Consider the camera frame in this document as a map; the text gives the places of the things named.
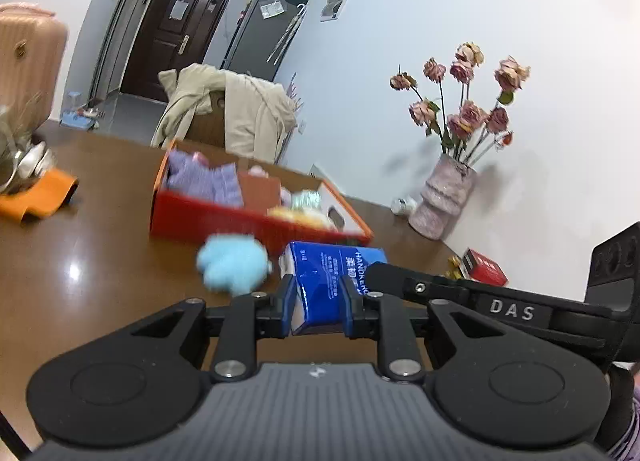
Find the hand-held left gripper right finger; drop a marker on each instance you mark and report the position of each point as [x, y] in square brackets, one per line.
[347, 307]

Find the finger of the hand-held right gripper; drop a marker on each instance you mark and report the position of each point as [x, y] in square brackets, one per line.
[400, 281]

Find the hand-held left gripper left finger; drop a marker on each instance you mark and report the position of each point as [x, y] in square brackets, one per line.
[288, 307]

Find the blue tissue pack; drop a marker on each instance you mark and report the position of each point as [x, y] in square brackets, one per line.
[327, 286]

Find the light blue fluffy toy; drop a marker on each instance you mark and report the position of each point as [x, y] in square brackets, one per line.
[232, 266]

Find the orange cardboard box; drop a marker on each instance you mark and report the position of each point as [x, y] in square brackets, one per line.
[210, 221]

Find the yellow soft item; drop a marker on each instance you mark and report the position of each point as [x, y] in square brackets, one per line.
[300, 216]

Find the gold wrapped item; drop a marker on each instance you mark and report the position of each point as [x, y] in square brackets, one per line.
[454, 267]

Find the small red box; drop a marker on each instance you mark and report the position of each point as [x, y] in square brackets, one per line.
[482, 267]

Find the pink textured vase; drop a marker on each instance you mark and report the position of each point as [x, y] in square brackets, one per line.
[442, 201]

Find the clear plastic wrap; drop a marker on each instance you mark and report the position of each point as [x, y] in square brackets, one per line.
[306, 200]

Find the purple knit cloth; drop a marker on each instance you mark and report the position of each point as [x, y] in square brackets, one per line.
[205, 181]

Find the dried pink flowers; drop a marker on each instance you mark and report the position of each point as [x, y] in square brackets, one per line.
[465, 116]

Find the cream jacket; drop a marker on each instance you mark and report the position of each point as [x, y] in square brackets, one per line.
[255, 116]

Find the wooden chair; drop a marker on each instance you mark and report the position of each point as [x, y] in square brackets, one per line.
[207, 121]

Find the olive beige jacket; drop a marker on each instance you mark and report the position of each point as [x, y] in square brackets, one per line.
[182, 101]

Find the orange cloth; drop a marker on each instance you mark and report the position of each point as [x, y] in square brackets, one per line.
[40, 195]

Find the grey refrigerator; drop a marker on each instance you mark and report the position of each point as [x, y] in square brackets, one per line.
[260, 36]

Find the dark brown door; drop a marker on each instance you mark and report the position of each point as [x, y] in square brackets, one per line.
[170, 46]

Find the white paper notice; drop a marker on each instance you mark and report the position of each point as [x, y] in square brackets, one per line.
[178, 9]

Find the pink hard-shell suitcase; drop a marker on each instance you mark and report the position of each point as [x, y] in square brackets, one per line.
[27, 66]

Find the framed wall picture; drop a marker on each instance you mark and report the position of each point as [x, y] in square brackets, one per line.
[336, 2]

